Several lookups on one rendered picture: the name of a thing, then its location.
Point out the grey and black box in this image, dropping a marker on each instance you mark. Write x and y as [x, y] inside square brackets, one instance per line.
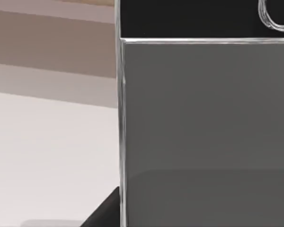
[203, 118]

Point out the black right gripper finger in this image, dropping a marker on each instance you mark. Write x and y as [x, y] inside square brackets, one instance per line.
[107, 210]

